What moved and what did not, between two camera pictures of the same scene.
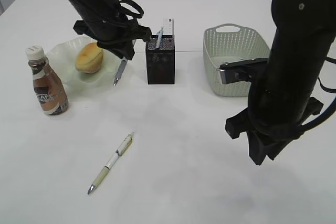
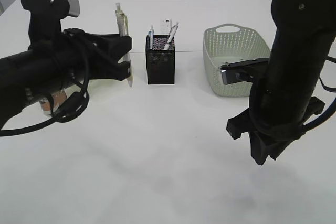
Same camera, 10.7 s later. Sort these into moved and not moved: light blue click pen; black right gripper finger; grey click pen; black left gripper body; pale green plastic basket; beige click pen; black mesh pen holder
Moved: grey click pen; light blue click pen; beige click pen; black left gripper body
Not moved: black right gripper finger; pale green plastic basket; black mesh pen holder
